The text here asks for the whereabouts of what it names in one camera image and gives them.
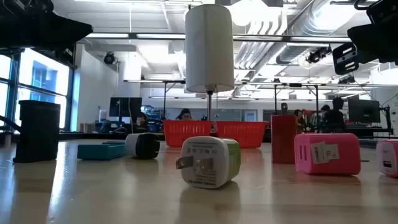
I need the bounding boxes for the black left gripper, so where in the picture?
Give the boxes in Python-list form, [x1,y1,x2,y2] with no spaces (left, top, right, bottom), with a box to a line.
[0,0,93,52]

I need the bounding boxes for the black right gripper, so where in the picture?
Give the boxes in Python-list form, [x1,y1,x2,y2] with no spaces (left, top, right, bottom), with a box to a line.
[332,0,398,75]

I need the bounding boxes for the black rectangular box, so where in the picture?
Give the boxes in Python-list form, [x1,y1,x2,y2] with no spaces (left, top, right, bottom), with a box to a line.
[12,100,62,164]

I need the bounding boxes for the pink charger with paper sticker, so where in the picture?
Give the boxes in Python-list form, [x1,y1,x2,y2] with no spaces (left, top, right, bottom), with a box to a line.
[294,133,362,175]

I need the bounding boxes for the pink USB wall charger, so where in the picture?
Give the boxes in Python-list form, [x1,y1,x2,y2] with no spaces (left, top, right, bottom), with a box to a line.
[376,139,398,179]

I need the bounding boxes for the red rectangular box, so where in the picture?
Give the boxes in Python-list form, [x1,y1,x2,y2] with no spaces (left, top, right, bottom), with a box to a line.
[271,114,298,165]

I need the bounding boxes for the teal digital timer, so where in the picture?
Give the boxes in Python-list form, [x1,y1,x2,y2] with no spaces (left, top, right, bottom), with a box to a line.
[76,141,127,161]

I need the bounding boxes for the white and black charger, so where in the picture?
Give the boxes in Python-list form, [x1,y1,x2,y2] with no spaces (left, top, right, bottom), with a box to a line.
[124,133,161,160]

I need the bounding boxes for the green and white charger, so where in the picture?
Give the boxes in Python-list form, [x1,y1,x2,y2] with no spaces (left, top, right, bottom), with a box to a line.
[175,136,242,190]

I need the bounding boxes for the black ceiling spotlight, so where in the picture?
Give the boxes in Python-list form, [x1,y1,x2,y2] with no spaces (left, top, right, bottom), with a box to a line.
[103,51,118,65]
[306,45,333,65]

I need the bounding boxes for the large blue framed window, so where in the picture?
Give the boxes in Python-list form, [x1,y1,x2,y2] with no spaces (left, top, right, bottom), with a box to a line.
[0,48,72,131]

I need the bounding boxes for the black computer monitor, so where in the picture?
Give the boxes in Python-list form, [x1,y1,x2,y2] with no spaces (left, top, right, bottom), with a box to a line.
[348,98,381,124]

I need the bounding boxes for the person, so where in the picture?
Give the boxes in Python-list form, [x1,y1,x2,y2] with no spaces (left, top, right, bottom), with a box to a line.
[323,97,346,134]
[133,111,149,133]
[294,108,307,133]
[175,108,193,121]
[310,104,331,131]

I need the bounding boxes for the linear ceiling light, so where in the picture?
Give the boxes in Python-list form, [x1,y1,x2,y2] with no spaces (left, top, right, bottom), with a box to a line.
[83,32,354,43]

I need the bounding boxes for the red plastic mesh basket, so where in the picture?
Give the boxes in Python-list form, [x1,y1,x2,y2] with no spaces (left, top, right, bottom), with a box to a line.
[214,120,269,149]
[162,119,216,148]

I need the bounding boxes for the silver ventilation duct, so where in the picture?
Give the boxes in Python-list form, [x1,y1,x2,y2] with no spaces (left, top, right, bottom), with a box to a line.
[233,0,371,72]

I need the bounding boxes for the black overhead rig frame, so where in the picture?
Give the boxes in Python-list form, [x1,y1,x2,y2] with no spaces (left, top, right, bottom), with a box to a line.
[123,79,187,121]
[234,81,374,116]

